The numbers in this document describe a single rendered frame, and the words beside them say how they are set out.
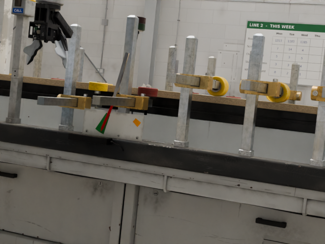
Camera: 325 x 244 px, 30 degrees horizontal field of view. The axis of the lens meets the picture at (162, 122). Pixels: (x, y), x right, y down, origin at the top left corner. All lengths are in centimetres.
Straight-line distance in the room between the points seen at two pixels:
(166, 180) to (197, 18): 772
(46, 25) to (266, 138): 95
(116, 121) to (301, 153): 71
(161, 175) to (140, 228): 39
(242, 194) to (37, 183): 105
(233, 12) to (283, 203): 769
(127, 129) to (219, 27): 751
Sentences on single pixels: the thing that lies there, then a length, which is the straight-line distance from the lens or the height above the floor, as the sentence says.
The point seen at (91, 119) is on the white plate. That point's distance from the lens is 239.
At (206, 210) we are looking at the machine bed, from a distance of 250.
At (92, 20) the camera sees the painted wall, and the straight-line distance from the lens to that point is 1071.
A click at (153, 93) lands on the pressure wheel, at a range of 241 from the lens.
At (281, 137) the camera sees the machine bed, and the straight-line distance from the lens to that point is 236.
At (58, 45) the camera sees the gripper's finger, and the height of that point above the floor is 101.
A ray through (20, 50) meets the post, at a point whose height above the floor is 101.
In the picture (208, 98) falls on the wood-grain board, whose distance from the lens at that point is 243.
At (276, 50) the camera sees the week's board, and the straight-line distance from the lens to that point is 945.
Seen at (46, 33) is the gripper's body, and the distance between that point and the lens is 197.
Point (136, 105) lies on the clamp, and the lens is 230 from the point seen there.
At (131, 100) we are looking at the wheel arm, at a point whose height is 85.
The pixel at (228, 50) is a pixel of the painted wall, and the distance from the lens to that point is 967.
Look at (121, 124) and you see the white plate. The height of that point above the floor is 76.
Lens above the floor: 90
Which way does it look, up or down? 3 degrees down
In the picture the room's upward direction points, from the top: 6 degrees clockwise
